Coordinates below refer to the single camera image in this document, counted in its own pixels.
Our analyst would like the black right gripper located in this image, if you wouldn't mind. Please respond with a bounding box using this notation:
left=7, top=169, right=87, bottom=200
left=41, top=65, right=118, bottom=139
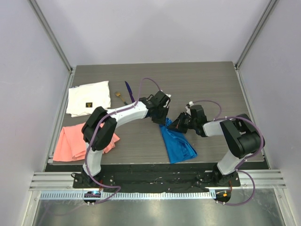
left=167, top=112, right=197, bottom=134

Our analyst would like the blue cloth napkin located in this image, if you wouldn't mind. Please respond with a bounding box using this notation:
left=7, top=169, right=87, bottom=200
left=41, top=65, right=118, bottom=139
left=159, top=118, right=198, bottom=164

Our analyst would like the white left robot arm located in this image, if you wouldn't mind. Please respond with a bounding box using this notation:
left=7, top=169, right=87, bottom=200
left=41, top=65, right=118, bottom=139
left=81, top=90, right=171, bottom=188

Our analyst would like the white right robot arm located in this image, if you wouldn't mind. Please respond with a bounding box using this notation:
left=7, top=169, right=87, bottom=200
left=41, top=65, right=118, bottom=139
left=167, top=105, right=265, bottom=186

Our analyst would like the purple plastic knife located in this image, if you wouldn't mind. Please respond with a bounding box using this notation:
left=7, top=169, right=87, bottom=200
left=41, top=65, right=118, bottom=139
left=125, top=81, right=135, bottom=103

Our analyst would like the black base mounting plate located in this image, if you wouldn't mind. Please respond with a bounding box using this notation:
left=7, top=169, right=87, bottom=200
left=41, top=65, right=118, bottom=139
left=46, top=162, right=240, bottom=189

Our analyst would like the white folded cloth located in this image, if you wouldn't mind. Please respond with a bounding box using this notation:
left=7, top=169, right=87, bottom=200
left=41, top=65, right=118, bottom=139
left=66, top=81, right=111, bottom=117

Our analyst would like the pink folded cloth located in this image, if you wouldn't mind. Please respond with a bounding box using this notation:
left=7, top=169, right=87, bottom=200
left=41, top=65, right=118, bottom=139
left=53, top=122, right=120, bottom=162

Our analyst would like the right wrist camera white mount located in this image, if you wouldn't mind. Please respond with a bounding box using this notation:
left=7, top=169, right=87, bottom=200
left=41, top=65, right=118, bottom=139
left=185, top=101, right=194, bottom=115

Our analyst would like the green handled gold fork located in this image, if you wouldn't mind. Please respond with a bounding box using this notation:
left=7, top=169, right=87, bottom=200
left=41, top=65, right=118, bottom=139
left=115, top=91, right=128, bottom=105

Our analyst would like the slotted cable duct rail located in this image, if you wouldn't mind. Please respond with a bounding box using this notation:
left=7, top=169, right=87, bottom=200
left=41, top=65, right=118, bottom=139
left=40, top=190, right=216, bottom=201

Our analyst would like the horizontal aluminium frame rail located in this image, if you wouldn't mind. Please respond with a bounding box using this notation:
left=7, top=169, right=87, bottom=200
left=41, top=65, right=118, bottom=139
left=30, top=169, right=286, bottom=193

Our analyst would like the left aluminium frame post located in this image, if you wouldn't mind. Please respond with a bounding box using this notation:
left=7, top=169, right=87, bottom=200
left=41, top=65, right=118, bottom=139
left=28, top=0, right=73, bottom=73

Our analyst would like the aluminium frame post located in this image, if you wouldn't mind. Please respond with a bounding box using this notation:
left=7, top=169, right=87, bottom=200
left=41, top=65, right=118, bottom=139
left=235, top=0, right=279, bottom=70
left=28, top=0, right=73, bottom=73

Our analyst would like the right aluminium frame post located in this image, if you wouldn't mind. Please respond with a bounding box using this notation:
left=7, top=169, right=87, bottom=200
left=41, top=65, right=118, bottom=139
left=235, top=0, right=279, bottom=70

